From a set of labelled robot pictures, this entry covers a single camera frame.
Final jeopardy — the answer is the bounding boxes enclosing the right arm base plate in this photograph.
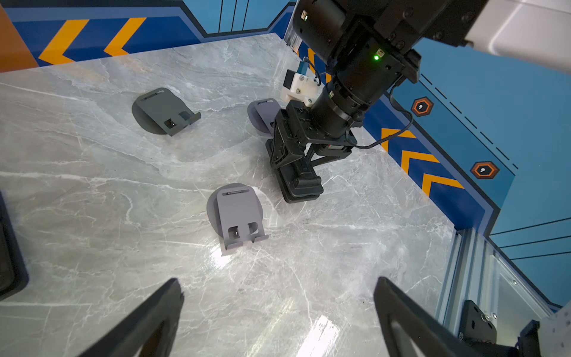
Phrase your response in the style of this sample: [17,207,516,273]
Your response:
[458,300,541,357]

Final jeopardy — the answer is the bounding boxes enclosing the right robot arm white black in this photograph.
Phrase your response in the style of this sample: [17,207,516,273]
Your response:
[271,1,570,169]

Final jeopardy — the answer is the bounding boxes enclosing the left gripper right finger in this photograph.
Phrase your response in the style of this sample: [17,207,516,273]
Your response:
[373,277,479,356]

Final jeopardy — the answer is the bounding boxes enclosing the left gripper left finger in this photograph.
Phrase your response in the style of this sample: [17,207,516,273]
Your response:
[81,278,184,356]

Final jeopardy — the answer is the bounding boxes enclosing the aluminium front rail frame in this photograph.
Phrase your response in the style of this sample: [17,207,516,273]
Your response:
[437,229,570,356]

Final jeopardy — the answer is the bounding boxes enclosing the black folding phone stand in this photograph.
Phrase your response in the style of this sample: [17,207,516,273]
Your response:
[277,157,324,203]

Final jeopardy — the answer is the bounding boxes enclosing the dark grey round phone stand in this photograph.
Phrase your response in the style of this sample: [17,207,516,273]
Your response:
[132,88,202,137]

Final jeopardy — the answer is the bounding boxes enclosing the black folded phone stand left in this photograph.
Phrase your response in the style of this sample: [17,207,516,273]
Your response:
[1,196,29,300]

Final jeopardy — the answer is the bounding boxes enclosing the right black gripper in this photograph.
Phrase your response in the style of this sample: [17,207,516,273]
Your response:
[266,101,357,170]

